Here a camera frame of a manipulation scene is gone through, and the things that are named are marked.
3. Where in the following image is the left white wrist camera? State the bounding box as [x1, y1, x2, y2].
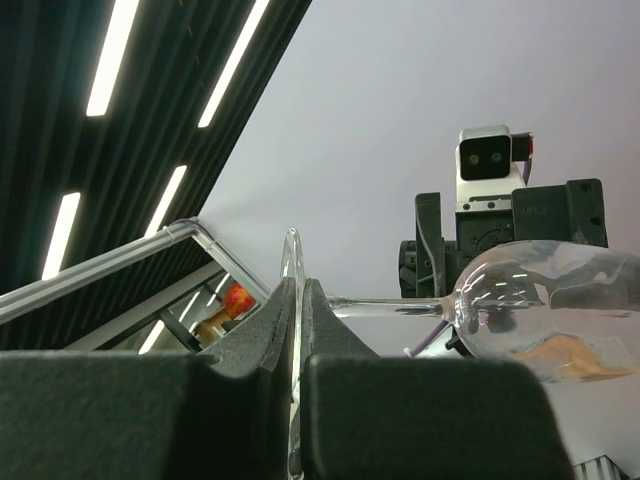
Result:
[455, 125, 534, 214]

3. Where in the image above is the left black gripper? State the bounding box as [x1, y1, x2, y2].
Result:
[398, 178, 608, 298]

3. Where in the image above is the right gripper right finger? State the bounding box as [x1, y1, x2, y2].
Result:
[301, 279, 574, 479]

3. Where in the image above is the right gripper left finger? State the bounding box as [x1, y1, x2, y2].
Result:
[1, 279, 296, 479]

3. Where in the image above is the aluminium frame rail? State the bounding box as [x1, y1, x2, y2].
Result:
[0, 217, 274, 326]

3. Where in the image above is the clear wine glass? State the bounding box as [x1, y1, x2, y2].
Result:
[281, 230, 639, 479]

